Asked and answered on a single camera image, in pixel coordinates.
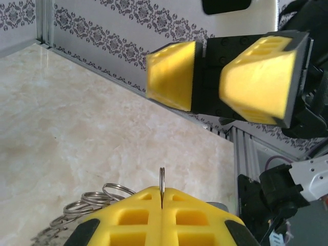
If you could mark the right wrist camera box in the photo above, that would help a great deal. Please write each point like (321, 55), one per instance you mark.
(225, 6)

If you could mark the aluminium mounting rail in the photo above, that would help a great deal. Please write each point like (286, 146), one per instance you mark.
(243, 153)

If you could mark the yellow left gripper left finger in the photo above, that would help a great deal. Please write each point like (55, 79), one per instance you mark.
(133, 205)

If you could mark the aluminium back frame bar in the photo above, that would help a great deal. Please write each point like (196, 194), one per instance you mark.
(18, 48)

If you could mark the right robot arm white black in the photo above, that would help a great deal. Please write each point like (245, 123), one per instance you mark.
(279, 189)

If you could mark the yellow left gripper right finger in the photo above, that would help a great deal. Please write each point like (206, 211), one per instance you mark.
(194, 205)

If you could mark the aluminium side frame bar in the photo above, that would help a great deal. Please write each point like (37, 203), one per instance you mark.
(115, 81)

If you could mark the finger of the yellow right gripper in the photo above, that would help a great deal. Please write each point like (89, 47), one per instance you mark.
(261, 82)
(171, 74)

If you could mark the aluminium corner post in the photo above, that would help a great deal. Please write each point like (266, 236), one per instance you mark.
(44, 23)

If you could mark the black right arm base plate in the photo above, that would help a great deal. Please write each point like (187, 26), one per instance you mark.
(247, 200)

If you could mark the silver split keyring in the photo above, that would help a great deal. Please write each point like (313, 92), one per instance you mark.
(162, 179)

